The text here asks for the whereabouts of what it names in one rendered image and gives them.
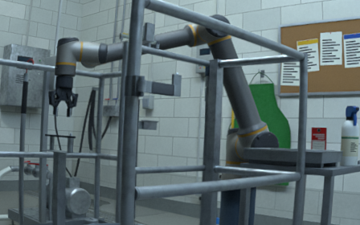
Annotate white wall panel blue display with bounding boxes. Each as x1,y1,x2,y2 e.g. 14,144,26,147
194,44,214,75

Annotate grey valve red handle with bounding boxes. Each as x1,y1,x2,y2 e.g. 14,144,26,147
22,160,44,178

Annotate red lockout tag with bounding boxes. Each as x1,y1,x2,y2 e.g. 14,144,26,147
310,126,328,151

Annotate grey pump motor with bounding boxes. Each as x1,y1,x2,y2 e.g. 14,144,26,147
46,175,92,220

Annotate grey tubular platform railing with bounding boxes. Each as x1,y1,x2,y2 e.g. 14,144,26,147
0,0,309,225

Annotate grey pole with black grip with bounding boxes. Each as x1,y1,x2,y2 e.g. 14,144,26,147
18,71,31,223

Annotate black hoses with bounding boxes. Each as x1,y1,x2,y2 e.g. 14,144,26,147
72,88,114,178

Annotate grey metal wall cabinet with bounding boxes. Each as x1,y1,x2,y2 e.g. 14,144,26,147
0,43,51,111

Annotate cork notice board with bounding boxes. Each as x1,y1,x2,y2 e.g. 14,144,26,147
277,15,360,97

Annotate grey wall pipes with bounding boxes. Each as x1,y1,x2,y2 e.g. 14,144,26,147
108,0,129,105

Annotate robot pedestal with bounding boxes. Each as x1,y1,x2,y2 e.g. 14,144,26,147
219,186,258,225

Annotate grey rack bracket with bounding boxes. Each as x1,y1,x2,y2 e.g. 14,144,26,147
135,73,182,97

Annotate grey metal table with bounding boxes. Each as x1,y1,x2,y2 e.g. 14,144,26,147
239,162,360,225

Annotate grey wall bracket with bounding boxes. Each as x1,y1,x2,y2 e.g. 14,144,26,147
137,120,159,131

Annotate black t-handle grey stem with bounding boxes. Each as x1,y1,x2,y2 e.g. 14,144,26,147
45,133,77,154

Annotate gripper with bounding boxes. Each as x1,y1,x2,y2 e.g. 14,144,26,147
48,75,79,118

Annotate grey flat tray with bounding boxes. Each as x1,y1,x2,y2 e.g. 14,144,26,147
243,147,343,168

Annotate green apron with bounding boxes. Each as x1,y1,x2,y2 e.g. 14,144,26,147
229,72,293,149

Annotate grey wall box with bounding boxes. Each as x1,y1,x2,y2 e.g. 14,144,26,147
141,95,155,111
102,104,121,118

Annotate white spray bottle blue trigger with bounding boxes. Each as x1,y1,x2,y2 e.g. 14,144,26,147
340,105,360,167

